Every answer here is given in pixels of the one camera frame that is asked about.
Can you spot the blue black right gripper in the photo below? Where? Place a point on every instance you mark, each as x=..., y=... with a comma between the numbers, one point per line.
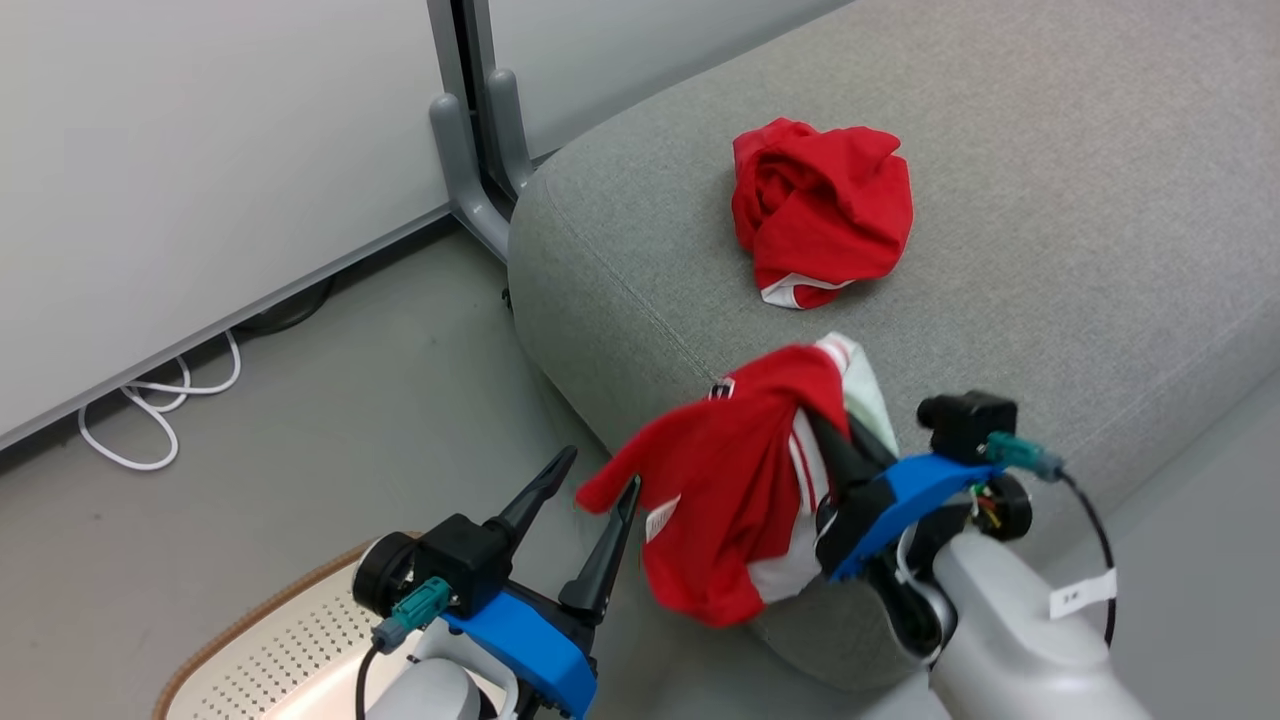
x=895, y=505

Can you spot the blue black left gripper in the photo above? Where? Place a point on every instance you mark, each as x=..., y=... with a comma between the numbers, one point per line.
x=530, y=650

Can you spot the red garment with white stripes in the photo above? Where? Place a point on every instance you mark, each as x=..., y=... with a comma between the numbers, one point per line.
x=720, y=500

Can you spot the plain red garment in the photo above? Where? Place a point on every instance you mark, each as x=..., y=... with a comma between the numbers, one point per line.
x=820, y=205

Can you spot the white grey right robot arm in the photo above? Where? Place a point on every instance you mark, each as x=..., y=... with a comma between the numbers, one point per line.
x=1010, y=640

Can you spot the white perforated laundry basket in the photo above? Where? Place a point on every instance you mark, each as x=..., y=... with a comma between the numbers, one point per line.
x=270, y=650

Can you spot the grey fabric sofa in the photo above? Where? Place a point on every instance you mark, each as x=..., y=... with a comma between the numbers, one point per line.
x=1050, y=260

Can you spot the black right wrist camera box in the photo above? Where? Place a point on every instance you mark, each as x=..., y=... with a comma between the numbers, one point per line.
x=965, y=425

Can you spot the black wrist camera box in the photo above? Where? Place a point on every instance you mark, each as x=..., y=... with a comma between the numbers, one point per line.
x=965, y=425
x=462, y=560

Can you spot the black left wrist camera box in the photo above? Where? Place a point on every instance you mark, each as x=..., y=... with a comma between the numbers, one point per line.
x=462, y=560

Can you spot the grey partition post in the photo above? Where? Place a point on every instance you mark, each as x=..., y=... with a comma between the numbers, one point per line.
x=475, y=130

